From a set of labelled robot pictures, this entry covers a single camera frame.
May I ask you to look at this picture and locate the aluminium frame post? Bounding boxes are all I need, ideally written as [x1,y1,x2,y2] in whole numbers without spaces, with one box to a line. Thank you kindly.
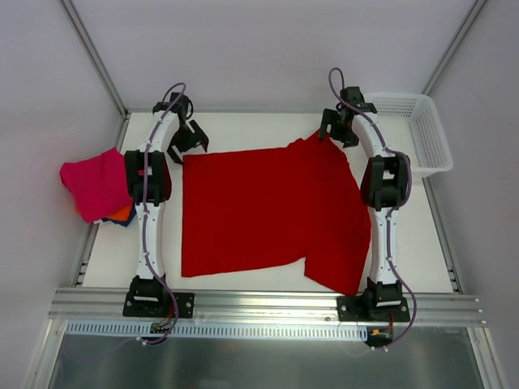
[421,0,489,96]
[58,0,128,118]

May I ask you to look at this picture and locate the left aluminium frame post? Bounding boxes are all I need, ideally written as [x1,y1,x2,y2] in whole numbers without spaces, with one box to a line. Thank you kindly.
[58,0,128,118]

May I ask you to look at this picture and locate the aluminium mounting rail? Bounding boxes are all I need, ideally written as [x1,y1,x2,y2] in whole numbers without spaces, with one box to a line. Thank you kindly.
[48,287,488,327]

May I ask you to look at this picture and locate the red t shirt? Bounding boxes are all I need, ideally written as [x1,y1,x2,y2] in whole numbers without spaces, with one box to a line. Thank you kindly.
[181,134,371,295]

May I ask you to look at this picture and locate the white slotted cable duct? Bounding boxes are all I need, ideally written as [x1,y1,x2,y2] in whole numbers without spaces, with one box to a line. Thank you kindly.
[65,320,367,342]

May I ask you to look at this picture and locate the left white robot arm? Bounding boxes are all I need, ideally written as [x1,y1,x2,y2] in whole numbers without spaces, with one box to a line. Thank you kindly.
[123,92,209,318]

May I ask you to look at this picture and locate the right aluminium frame post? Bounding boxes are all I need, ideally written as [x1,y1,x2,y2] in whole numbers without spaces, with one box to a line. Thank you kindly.
[421,0,489,96]

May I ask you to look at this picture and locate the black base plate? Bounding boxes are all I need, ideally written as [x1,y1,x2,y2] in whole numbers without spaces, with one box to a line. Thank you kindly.
[337,296,410,323]
[122,291,195,319]

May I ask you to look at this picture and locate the white plastic basket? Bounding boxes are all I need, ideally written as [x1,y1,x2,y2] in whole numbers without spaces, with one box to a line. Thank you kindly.
[365,92,453,178]

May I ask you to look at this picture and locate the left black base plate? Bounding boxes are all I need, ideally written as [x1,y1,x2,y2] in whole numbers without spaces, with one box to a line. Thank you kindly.
[122,291,195,319]

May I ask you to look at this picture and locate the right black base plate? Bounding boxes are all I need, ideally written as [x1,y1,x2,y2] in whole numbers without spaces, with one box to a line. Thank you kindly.
[337,296,410,323]

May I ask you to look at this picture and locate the folded pink t shirt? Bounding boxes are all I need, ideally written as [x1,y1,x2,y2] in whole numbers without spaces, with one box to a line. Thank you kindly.
[59,147,133,220]

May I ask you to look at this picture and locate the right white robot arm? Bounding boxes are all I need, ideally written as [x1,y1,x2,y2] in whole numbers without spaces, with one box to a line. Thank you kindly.
[319,87,412,323]

